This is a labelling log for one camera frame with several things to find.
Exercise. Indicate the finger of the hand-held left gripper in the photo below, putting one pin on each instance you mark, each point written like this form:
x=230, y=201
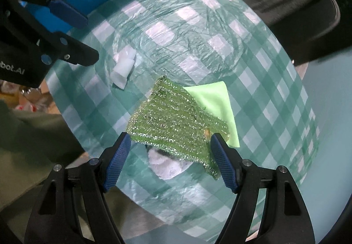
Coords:
x=68, y=13
x=79, y=53

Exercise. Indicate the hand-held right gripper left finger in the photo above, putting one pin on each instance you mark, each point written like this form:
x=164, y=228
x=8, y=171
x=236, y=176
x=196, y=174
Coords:
x=117, y=158

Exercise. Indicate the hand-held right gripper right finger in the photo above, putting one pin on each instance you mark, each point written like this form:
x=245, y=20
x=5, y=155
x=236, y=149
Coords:
x=224, y=161

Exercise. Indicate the white blue striped sock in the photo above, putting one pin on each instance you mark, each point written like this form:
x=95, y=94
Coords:
x=165, y=167

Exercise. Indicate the light green cloth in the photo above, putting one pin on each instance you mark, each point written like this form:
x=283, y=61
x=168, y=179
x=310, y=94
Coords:
x=217, y=101

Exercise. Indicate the green sparkly scrub cloth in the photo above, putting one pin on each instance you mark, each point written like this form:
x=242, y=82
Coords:
x=170, y=117

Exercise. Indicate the small white folded piece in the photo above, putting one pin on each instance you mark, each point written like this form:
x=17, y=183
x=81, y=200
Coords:
x=123, y=68

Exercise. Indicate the person's olive green clothing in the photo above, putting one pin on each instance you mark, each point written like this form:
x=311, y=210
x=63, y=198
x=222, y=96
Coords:
x=33, y=150

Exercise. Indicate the green checked plastic tablecloth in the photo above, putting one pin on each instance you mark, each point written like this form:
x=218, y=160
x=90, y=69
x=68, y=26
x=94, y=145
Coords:
x=247, y=68

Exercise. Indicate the black office chair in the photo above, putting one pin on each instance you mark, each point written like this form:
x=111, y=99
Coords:
x=316, y=40

